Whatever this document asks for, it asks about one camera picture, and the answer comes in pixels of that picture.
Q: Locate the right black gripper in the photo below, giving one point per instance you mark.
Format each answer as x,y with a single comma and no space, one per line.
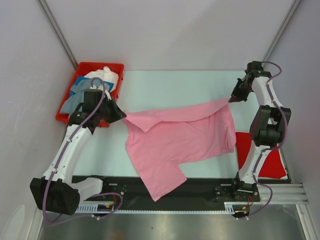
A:
236,95

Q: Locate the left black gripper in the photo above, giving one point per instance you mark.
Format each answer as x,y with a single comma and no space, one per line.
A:
118,114

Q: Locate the pink t shirt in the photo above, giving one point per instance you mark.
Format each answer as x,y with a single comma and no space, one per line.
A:
159,140

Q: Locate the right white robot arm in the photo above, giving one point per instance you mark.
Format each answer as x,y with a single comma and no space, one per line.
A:
267,131

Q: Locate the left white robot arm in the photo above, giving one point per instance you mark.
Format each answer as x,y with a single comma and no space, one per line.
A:
54,191

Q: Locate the white t shirt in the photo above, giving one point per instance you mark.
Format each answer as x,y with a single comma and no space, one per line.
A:
106,75

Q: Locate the grey t shirt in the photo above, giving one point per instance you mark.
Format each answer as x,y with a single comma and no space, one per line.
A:
70,105

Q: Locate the red plastic bin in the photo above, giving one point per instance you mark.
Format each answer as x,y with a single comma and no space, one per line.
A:
83,69

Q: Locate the red folded t shirt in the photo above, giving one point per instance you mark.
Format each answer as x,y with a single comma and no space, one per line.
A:
273,167

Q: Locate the right aluminium corner post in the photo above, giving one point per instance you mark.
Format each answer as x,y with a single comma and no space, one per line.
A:
289,16

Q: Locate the aluminium corner post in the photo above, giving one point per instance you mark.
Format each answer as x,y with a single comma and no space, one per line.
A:
289,16
48,14

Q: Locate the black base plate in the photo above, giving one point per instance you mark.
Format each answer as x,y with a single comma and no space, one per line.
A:
195,194

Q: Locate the left slotted cable duct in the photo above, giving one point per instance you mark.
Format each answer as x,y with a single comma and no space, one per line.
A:
95,208

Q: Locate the slotted cable duct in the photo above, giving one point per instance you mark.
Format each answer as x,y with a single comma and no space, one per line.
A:
234,207
95,208

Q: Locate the aluminium frame rail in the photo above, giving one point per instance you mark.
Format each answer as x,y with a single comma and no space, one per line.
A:
286,194

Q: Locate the left aluminium corner post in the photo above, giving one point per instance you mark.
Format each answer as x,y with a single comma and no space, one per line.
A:
48,14

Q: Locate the right slotted cable duct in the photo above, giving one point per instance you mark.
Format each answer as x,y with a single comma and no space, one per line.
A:
234,207

